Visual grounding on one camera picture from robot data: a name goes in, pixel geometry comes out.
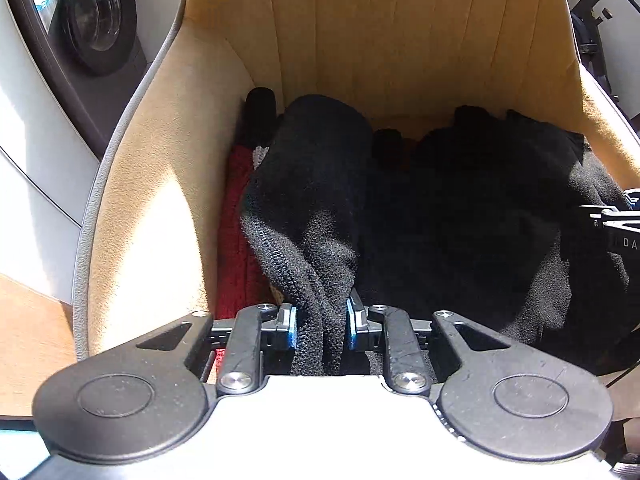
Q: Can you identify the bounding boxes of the black knit top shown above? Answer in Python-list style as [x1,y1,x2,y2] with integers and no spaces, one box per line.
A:
[239,95,632,378]

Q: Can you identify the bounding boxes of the dark front-load washing machine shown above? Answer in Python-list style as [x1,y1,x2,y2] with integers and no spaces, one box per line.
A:
[0,0,152,162]

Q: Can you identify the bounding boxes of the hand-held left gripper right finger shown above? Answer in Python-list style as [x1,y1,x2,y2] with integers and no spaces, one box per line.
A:
[346,287,532,396]

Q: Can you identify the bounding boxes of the red knit garment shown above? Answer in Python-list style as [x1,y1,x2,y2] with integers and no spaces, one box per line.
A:
[215,142,282,322]

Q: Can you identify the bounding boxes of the black exercise bike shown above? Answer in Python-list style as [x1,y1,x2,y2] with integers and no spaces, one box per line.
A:
[570,0,640,117]

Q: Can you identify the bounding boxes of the tan upholstered chair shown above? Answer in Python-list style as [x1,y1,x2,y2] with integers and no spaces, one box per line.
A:
[72,0,640,387]

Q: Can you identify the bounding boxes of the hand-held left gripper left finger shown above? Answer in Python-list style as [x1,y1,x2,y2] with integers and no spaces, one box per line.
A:
[120,303,299,396]

